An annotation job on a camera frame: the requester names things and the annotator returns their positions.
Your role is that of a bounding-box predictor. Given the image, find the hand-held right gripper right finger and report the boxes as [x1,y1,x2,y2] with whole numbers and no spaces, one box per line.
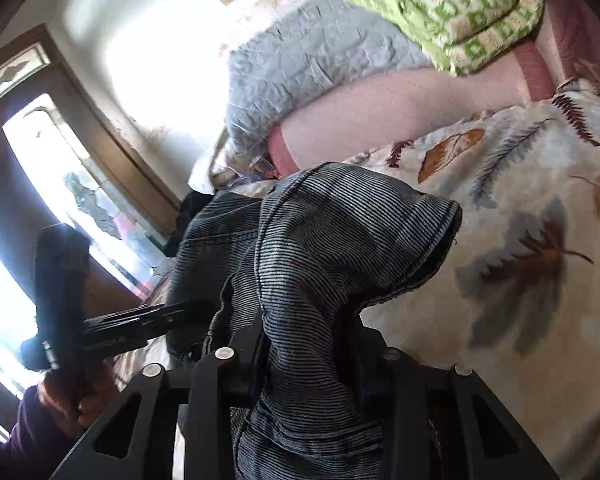
[350,310,563,480]

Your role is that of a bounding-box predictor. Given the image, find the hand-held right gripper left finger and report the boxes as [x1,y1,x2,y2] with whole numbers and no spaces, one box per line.
[47,315,268,480]

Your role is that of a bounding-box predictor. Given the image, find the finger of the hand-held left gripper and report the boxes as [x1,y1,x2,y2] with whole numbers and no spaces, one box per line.
[82,301,206,353]

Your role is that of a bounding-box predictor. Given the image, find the blue denim pants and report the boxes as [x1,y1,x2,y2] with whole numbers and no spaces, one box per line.
[167,161,463,480]

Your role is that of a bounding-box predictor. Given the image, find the person's left forearm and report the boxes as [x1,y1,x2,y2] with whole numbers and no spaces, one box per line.
[0,385,88,480]

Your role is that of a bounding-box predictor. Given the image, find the person's left hand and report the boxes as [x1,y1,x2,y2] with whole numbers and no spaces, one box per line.
[35,355,118,441]

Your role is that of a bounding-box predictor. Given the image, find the black cloth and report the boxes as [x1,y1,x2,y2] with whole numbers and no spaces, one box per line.
[165,190,216,261]

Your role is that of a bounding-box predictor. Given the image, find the stained glass window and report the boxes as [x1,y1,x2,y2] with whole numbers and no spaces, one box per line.
[2,92,168,286]

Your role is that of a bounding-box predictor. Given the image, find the cream pillow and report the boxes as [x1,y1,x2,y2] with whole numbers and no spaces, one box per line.
[187,130,241,196]

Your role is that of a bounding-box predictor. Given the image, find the colourful packet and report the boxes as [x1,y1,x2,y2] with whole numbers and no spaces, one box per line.
[240,155,281,181]

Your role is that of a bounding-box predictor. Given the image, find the leaf print blanket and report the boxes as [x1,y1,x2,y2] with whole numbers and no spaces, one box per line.
[115,77,600,480]

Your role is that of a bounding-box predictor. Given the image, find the grey quilted pillow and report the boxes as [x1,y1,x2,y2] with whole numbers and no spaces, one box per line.
[225,0,433,163]

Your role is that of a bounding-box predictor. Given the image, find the green patterned cloth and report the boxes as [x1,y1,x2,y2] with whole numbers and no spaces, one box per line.
[340,0,546,77]

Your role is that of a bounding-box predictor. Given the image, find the brown wooden window frame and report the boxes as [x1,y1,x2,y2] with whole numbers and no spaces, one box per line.
[0,25,181,221]

